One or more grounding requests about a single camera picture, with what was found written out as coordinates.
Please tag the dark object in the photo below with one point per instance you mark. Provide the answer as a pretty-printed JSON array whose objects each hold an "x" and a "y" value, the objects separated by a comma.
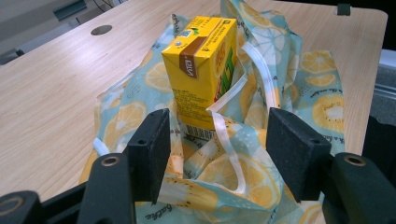
[{"x": 381, "y": 140}]

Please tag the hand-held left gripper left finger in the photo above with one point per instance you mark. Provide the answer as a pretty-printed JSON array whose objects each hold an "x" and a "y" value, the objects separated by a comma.
[{"x": 149, "y": 155}]

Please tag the yellow drink carton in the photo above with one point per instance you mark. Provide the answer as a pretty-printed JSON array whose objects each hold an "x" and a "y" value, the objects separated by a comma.
[{"x": 199, "y": 77}]

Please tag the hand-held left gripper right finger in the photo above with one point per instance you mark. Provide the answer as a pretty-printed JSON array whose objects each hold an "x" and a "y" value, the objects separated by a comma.
[{"x": 295, "y": 155}]

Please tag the grey-green bar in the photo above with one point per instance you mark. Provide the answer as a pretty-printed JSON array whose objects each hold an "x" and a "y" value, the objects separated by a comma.
[{"x": 70, "y": 9}]

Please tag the dark table edge clamp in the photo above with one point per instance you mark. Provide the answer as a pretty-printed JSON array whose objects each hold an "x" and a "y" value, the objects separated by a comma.
[{"x": 343, "y": 9}]

